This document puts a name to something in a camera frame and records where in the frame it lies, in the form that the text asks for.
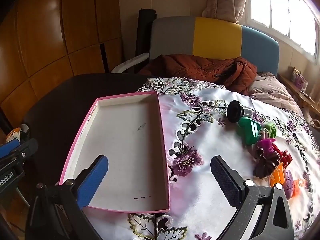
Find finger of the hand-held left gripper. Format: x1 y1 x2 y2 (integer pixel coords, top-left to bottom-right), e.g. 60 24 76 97
0 138 38 167

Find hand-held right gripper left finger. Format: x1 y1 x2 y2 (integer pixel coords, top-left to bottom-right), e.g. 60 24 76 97
25 155 109 240

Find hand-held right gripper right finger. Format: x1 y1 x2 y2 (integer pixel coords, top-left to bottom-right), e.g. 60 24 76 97
211 156 294 240

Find dark brown flower clip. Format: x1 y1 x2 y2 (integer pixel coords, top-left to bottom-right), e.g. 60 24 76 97
253 148 280 180

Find pink shallow box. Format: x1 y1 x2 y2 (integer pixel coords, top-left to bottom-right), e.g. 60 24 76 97
59 91 171 213

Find orange hair clip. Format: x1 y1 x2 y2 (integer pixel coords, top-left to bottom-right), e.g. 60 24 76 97
269 162 287 188

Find magenta plastic cup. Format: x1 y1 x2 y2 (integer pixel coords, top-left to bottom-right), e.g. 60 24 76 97
255 137 275 159

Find green plastic spool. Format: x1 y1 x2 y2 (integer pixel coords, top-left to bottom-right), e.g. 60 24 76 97
237 118 261 146

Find red building block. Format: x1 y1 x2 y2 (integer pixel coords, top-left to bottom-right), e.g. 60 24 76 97
272 144 293 168

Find light green round case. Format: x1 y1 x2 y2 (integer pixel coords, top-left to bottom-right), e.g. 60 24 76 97
258 121 277 140

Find black silver lens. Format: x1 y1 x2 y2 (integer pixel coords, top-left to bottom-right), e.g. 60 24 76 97
227 100 254 123

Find orange building blocks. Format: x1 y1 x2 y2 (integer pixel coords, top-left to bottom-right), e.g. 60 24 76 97
292 179 309 197

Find orange white object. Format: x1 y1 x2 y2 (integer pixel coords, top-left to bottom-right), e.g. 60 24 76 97
6 127 22 143

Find white floral embroidered tablecloth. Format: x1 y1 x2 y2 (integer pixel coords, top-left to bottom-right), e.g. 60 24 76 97
85 77 318 240

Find beige quilt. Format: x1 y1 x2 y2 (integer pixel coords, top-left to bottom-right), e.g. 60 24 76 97
247 72 304 117

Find rattan chair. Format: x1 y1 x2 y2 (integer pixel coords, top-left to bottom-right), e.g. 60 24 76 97
308 119 320 132

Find wooden side table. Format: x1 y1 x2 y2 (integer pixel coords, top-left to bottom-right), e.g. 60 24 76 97
277 72 320 120

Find brown quilted jacket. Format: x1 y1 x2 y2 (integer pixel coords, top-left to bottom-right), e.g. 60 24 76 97
139 54 258 95

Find white chair armrest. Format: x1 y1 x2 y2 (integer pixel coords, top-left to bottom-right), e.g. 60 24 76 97
111 52 150 73

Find purple box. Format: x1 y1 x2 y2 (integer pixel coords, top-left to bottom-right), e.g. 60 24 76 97
291 66 308 92

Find wooden wardrobe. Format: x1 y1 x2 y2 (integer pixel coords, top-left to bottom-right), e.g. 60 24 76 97
0 0 125 130

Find grey yellow blue chair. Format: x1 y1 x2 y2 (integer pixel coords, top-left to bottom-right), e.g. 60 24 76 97
149 17 280 77

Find beige curtain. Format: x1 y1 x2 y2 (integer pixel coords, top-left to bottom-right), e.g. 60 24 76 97
202 0 250 23

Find window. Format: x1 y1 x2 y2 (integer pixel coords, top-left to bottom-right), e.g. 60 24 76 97
247 0 320 63

